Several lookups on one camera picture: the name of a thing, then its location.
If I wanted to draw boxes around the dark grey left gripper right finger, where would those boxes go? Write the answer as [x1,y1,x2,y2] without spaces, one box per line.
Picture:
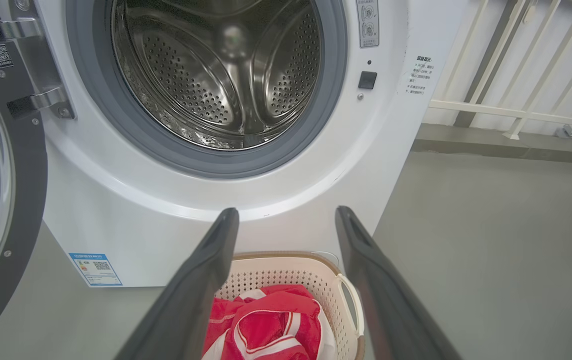
[335,205,463,360]

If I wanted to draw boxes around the blue energy label sticker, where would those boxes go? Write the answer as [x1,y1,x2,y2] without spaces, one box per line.
[68,252,123,287]

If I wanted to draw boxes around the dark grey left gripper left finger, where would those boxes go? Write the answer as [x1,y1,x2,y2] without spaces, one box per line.
[114,207,240,360]

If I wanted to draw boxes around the grey warning sticker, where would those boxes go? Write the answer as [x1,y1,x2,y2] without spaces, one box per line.
[355,0,380,49]

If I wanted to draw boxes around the round white filter cover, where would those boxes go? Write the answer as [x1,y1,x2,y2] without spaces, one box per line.
[311,250,341,268]

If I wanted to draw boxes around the silver door hinge bracket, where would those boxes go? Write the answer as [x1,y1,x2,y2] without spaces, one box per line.
[0,0,77,121]

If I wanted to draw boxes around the red and white garment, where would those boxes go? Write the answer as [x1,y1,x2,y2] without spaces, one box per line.
[201,284,338,360]

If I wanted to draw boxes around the white railing fence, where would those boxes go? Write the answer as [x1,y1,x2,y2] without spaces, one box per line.
[428,0,572,141]

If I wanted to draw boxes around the white front-load washing machine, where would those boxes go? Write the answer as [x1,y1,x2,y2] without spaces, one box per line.
[33,0,469,288]

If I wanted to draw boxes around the cream basket with brown rim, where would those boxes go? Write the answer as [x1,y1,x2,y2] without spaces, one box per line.
[214,251,366,360]

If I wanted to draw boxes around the stainless steel washing machine drum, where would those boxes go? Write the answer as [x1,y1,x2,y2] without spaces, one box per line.
[111,0,323,151]

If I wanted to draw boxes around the glass washing machine door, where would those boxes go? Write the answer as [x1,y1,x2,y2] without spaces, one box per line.
[0,0,49,358]

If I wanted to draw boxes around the warning sticker with Chinese text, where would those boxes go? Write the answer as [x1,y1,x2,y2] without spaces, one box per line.
[405,54,436,102]

